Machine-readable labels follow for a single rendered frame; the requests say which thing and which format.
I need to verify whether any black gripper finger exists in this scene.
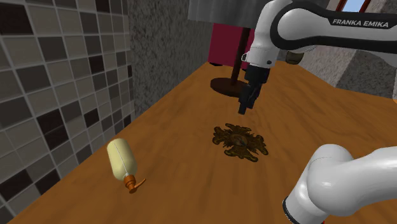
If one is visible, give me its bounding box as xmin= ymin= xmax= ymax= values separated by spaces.
xmin=247 ymin=90 xmax=262 ymax=110
xmin=237 ymin=87 xmax=251 ymax=115

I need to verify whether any grey shade brown table lamp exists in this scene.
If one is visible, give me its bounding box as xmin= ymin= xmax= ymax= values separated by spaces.
xmin=187 ymin=0 xmax=281 ymax=98

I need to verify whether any brown ornate flat ornament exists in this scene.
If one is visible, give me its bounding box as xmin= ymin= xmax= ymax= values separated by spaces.
xmin=212 ymin=123 xmax=269 ymax=163

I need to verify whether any small brown round pot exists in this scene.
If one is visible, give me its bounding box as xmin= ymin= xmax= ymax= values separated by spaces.
xmin=284 ymin=50 xmax=307 ymax=66

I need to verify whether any dark red cabinet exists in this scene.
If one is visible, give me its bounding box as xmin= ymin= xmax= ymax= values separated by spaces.
xmin=207 ymin=23 xmax=257 ymax=67

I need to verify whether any red framed window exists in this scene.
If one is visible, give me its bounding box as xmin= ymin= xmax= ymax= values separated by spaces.
xmin=335 ymin=0 xmax=373 ymax=13

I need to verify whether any cream pump bottle orange nozzle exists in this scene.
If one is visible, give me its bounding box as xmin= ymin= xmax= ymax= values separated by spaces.
xmin=106 ymin=137 xmax=147 ymax=195

